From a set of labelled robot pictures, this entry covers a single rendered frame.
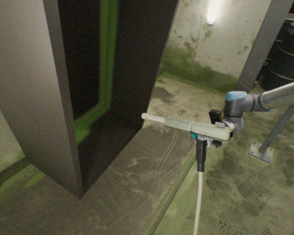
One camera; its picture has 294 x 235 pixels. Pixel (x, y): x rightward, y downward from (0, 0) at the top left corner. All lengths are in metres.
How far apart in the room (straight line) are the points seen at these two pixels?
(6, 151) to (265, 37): 2.62
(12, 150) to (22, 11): 1.40
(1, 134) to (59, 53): 1.36
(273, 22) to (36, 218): 2.65
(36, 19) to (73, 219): 1.25
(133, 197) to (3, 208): 0.88
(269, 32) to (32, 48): 2.22
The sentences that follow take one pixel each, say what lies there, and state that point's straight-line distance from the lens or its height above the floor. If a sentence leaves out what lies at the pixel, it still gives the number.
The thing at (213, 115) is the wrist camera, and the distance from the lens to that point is 0.80.
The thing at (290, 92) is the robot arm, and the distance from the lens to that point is 0.85.
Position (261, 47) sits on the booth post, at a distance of 2.42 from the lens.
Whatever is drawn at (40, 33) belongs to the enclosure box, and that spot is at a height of 1.24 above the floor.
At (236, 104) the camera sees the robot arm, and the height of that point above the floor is 0.85.
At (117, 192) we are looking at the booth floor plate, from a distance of 1.45.
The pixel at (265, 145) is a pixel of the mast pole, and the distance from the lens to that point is 1.98.
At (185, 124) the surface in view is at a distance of 0.74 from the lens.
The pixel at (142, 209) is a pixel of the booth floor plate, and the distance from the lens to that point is 1.39.
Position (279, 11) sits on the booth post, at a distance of 2.35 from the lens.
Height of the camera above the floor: 1.33
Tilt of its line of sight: 41 degrees down
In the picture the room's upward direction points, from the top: 4 degrees clockwise
